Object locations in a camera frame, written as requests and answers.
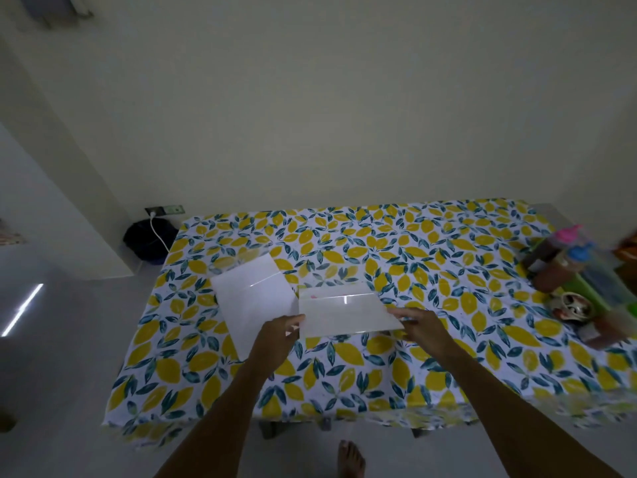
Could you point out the person's right forearm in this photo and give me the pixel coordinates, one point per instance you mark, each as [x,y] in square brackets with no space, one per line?
[517,423]

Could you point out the pink capped brown bottle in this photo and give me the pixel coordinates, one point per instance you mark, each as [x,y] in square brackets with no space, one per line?
[550,246]

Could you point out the person's left forearm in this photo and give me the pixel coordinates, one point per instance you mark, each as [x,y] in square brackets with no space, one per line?
[214,428]

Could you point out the white paper sheet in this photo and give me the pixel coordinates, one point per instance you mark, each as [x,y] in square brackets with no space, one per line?
[251,298]

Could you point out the clear plastic container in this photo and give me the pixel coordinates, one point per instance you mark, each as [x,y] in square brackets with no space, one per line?
[609,273]

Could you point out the brown jar with white label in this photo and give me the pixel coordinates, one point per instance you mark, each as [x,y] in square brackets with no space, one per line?
[604,326]

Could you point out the person's right hand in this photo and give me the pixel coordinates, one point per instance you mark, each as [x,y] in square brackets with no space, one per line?
[430,333]

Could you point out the person's right thumb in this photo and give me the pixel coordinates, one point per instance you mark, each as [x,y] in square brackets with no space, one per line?
[402,313]

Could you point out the black bag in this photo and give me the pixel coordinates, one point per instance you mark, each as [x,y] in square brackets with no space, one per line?
[147,241]

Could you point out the person's foot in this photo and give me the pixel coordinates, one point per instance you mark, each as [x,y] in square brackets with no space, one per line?
[351,460]

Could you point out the wall power socket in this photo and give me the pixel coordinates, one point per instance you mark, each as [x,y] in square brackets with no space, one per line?
[164,210]

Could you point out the table leg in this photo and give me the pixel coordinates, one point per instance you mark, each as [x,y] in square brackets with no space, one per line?
[268,429]
[417,433]

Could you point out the person's left hand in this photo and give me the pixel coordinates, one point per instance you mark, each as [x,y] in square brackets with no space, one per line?
[271,343]

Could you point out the lemon print tablecloth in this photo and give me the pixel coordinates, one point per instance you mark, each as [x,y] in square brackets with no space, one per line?
[348,243]

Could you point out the green plastic tray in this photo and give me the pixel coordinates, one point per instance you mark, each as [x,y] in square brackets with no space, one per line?
[592,288]

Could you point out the blue capped brown bottle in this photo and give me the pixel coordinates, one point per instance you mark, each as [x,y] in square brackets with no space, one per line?
[562,268]

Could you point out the person's left thumb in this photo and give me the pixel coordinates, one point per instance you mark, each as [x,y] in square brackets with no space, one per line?
[291,320]

